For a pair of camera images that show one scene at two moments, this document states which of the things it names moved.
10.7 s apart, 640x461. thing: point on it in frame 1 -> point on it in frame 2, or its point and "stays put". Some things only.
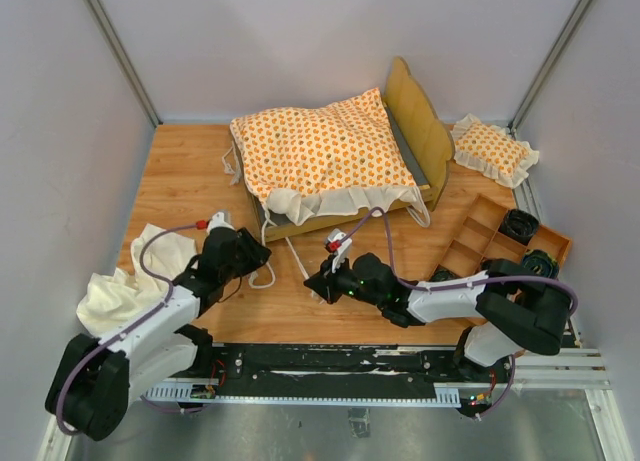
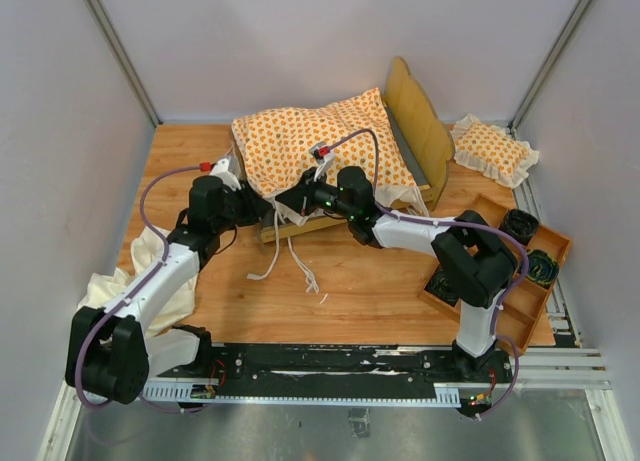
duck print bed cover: (337, 159) stays put
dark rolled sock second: (539, 263) stays put
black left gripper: (256, 252) -> (256, 206)
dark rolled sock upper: (519, 225) stays put
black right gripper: (323, 282) -> (300, 198)
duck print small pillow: (491, 150) stays put
